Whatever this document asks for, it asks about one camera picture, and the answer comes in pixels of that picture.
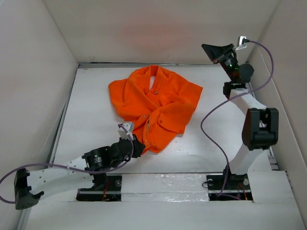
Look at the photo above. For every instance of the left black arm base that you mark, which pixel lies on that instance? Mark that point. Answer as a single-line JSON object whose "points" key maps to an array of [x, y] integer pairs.
{"points": [[108, 191]]}

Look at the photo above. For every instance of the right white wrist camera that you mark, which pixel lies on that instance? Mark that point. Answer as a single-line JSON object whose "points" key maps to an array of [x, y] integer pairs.
{"points": [[241, 43]]}

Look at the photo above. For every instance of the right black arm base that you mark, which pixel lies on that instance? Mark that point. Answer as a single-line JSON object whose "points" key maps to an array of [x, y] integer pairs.
{"points": [[234, 188]]}

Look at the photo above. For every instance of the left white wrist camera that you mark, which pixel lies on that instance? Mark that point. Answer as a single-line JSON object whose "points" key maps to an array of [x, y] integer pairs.
{"points": [[125, 130]]}

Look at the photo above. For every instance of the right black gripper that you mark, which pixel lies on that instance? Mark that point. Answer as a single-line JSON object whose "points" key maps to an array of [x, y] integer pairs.
{"points": [[215, 52]]}

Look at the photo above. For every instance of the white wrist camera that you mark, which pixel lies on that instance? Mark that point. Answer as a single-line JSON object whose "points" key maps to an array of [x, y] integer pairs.
{"points": [[241, 43], [125, 130]]}

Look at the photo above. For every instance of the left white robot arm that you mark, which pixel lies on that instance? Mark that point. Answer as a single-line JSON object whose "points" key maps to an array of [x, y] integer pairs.
{"points": [[87, 171]]}

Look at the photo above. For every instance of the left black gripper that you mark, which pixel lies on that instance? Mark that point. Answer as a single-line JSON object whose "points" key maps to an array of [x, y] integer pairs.
{"points": [[138, 147]]}

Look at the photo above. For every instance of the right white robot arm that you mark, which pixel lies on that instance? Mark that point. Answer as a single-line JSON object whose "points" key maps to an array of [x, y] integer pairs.
{"points": [[261, 126]]}

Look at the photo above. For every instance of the orange zip jacket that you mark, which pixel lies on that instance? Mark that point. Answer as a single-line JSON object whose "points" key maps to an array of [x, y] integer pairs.
{"points": [[159, 95]]}

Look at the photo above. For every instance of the silver zipper pull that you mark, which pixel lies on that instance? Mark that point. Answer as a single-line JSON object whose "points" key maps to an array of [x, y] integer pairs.
{"points": [[148, 125]]}

